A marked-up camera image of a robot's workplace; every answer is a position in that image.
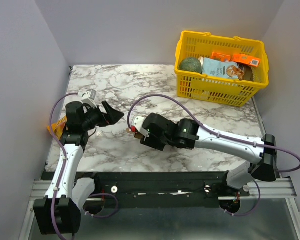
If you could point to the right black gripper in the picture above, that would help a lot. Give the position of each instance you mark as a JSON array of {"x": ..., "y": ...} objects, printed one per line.
[{"x": 145, "y": 137}]

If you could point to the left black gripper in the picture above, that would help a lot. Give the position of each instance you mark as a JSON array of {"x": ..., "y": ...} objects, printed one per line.
[{"x": 112, "y": 117}]

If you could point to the brown cardboard box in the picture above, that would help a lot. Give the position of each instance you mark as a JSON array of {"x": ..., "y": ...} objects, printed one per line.
[{"x": 136, "y": 133}]

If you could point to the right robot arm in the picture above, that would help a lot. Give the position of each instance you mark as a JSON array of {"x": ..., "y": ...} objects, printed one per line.
[{"x": 158, "y": 132}]

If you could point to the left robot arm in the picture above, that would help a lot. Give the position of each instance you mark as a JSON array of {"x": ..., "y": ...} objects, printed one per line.
[{"x": 57, "y": 212}]

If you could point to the orange snack box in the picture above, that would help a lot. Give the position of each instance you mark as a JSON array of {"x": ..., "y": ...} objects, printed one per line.
[{"x": 220, "y": 57}]

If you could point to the orange candy bag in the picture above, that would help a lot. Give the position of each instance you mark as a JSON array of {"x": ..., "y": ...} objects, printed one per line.
[{"x": 58, "y": 127}]

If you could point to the green round melon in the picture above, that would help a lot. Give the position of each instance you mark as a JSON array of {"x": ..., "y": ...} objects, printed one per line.
[{"x": 191, "y": 64}]

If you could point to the light blue chips bag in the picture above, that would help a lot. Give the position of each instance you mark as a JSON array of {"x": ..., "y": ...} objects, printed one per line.
[{"x": 226, "y": 70}]

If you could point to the yellow plastic basket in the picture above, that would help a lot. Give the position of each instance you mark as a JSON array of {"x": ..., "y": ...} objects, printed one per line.
[{"x": 233, "y": 92}]

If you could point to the orange juice carton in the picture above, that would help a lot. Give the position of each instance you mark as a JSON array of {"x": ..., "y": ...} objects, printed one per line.
[{"x": 246, "y": 59}]

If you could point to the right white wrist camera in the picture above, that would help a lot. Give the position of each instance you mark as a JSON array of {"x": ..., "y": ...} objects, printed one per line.
[{"x": 137, "y": 125}]

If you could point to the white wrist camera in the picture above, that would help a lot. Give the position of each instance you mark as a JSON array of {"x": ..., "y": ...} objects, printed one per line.
[
  {"x": 88, "y": 97},
  {"x": 137, "y": 125}
]

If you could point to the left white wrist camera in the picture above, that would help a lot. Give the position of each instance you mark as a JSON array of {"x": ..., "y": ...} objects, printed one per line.
[{"x": 88, "y": 97}]

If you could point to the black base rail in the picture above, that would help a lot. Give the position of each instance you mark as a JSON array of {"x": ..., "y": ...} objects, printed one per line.
[{"x": 149, "y": 190}]

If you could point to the aluminium frame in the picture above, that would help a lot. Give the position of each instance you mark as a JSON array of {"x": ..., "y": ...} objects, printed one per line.
[{"x": 282, "y": 188}]

